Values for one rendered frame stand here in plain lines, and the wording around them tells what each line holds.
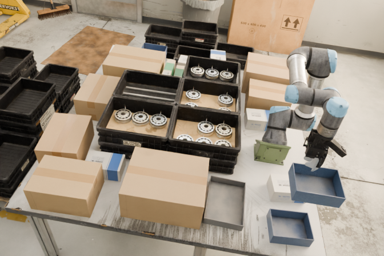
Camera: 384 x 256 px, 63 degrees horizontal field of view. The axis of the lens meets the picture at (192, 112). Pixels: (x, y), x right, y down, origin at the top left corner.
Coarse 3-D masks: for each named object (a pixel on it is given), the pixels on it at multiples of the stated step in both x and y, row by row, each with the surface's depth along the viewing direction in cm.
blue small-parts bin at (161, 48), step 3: (144, 45) 264; (147, 45) 263; (150, 45) 263; (153, 45) 263; (156, 45) 262; (159, 45) 262; (162, 45) 262; (144, 48) 265; (147, 48) 265; (150, 48) 265; (153, 48) 264; (156, 48) 264; (159, 48) 264; (162, 48) 263; (165, 48) 263; (165, 51) 256
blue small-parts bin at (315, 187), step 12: (300, 168) 139; (324, 168) 137; (300, 180) 138; (312, 180) 139; (324, 180) 140; (336, 180) 136; (300, 192) 126; (312, 192) 134; (324, 192) 135; (336, 192) 134; (324, 204) 130; (336, 204) 128
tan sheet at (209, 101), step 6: (204, 96) 216; (210, 96) 217; (216, 96) 218; (186, 102) 209; (192, 102) 210; (198, 102) 211; (204, 102) 211; (210, 102) 212; (216, 102) 213; (234, 102) 214; (216, 108) 208; (228, 108) 209; (234, 108) 210
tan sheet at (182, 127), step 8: (176, 128) 190; (184, 128) 191; (192, 128) 191; (232, 128) 195; (176, 136) 185; (192, 136) 186; (200, 136) 187; (208, 136) 187; (216, 136) 188; (232, 136) 189; (232, 144) 184
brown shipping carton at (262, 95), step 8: (256, 80) 232; (248, 88) 231; (256, 88) 225; (264, 88) 226; (272, 88) 227; (280, 88) 228; (248, 96) 220; (256, 96) 217; (264, 96) 218; (272, 96) 219; (280, 96) 220; (248, 104) 222; (256, 104) 220; (264, 104) 219; (272, 104) 218; (280, 104) 217; (288, 104) 216
